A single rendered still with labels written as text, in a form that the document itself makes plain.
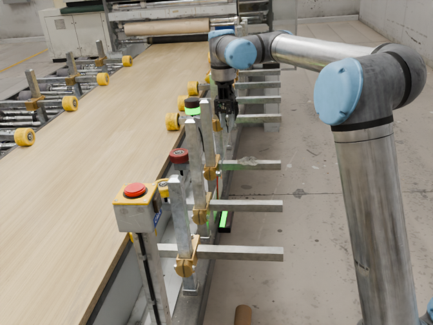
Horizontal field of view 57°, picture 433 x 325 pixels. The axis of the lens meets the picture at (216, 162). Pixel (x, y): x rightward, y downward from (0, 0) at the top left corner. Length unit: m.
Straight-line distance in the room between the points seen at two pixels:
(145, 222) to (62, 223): 0.62
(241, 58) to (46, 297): 0.85
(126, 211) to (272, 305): 1.51
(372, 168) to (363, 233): 0.13
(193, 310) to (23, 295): 0.46
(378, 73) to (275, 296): 1.61
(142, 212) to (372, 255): 0.45
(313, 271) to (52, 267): 1.55
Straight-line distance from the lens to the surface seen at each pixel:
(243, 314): 2.03
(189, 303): 1.24
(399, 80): 0.81
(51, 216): 1.39
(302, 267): 2.37
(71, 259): 1.18
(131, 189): 0.75
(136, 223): 0.76
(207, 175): 1.55
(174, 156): 1.59
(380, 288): 0.87
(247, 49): 1.26
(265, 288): 2.25
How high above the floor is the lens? 1.60
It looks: 28 degrees down
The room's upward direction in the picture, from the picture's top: 5 degrees counter-clockwise
